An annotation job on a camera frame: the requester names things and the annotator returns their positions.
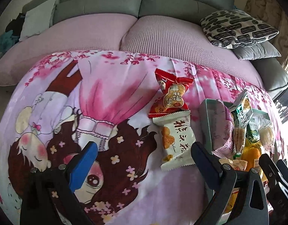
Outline printed cartoon blanket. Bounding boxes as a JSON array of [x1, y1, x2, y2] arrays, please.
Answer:
[[0, 50, 285, 225]]

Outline cream and orange snack packet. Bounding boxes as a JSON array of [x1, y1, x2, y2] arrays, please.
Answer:
[[219, 157, 249, 172]]

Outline teal shallow cardboard box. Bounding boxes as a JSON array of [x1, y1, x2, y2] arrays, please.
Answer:
[[197, 98, 279, 216]]

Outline pink ribbed sofa cover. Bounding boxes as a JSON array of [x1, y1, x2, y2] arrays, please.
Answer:
[[0, 14, 265, 89]]

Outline pale grey pillow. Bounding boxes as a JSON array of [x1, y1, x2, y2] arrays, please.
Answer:
[[19, 0, 58, 41]]

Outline red pillow snack packet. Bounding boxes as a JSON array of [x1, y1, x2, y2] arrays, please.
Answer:
[[148, 68, 194, 119]]

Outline yellow snack packet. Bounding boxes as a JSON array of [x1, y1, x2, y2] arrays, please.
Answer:
[[241, 141, 264, 179]]

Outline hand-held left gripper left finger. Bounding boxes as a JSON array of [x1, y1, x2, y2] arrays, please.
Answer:
[[19, 141, 99, 225]]

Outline clear green-topped snack packet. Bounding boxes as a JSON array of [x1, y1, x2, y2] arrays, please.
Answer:
[[229, 89, 254, 156]]

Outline pink snack packet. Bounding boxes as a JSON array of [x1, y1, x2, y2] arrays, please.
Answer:
[[211, 100, 236, 155]]

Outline bun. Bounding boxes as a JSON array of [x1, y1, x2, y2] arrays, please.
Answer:
[[259, 117, 275, 153]]

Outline teal cloth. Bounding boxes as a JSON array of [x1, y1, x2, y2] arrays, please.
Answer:
[[0, 31, 19, 53]]

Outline green snack packet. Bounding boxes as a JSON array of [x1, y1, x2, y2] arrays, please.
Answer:
[[246, 112, 262, 143]]

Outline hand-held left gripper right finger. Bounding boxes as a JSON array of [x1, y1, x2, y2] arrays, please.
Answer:
[[190, 141, 269, 225]]

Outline black and white patterned pillow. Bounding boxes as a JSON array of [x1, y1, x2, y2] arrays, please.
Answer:
[[200, 9, 280, 49]]

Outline beige patterned curtain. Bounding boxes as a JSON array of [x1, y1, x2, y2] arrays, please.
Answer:
[[244, 0, 288, 35]]

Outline dark clothes pile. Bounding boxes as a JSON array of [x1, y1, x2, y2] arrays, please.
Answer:
[[5, 13, 25, 34]]

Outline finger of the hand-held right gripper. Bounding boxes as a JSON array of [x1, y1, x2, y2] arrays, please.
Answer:
[[276, 159, 288, 188], [258, 153, 279, 185]]

